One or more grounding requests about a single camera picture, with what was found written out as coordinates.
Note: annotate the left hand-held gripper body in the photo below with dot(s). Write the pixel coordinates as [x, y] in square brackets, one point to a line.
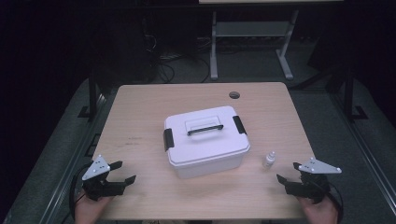
[95, 169]

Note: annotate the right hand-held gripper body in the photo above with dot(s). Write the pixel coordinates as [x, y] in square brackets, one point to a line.
[314, 183]

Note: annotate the small white dropper bottle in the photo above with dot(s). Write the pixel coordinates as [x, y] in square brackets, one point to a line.
[269, 160]

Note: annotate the white plastic storage box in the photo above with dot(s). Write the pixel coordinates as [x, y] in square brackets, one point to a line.
[208, 168]

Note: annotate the person's right hand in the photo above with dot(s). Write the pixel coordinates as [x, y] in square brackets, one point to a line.
[320, 213]

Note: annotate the person's left hand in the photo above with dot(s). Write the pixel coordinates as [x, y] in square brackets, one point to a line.
[90, 209]

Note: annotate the black metal stand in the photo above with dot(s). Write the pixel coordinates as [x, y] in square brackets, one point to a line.
[92, 96]
[349, 96]

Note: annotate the aluminium rail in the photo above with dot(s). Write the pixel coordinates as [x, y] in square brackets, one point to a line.
[367, 155]
[73, 161]

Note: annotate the grey metal frame table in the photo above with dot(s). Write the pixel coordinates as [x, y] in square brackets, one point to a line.
[249, 29]

